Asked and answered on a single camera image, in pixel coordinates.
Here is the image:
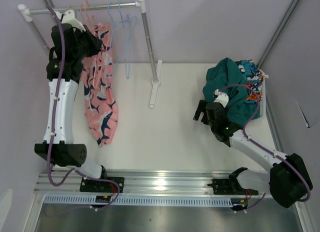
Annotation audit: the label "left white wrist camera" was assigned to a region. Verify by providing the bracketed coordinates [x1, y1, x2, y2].
[54, 9, 86, 32]

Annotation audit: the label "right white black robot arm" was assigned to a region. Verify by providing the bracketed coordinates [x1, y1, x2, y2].
[193, 100, 313, 208]

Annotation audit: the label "blue wire hanger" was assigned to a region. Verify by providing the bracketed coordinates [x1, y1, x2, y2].
[107, 2, 121, 66]
[118, 6, 138, 80]

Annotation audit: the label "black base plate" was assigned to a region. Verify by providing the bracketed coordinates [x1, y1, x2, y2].
[207, 178, 259, 196]
[79, 176, 125, 193]

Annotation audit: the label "white slotted cable duct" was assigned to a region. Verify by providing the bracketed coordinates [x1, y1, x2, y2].
[44, 194, 233, 208]

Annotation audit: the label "pink patterned shorts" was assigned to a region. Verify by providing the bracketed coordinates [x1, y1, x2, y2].
[81, 21, 120, 148]

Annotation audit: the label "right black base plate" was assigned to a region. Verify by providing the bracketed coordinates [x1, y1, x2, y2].
[207, 178, 259, 196]

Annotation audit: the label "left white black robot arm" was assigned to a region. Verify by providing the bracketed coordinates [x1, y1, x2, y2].
[34, 23, 109, 192]

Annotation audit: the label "aluminium mounting rail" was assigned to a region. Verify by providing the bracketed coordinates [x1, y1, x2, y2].
[33, 169, 231, 197]

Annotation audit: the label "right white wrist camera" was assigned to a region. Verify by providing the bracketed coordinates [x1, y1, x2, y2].
[213, 89, 229, 108]

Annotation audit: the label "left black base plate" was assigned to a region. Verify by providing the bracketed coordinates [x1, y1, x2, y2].
[79, 176, 125, 193]

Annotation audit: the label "white plastic basket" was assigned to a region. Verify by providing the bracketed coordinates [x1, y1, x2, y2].
[256, 76, 267, 121]

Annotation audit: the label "metal clothes rack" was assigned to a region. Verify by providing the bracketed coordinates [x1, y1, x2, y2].
[17, 0, 163, 109]

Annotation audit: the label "blue patterned shorts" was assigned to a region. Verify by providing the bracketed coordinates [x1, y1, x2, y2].
[235, 59, 264, 104]

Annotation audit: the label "teal shorts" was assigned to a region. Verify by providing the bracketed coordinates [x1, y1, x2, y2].
[202, 57, 260, 127]

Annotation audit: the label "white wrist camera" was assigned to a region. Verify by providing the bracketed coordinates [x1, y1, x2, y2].
[213, 89, 229, 108]
[54, 9, 86, 32]

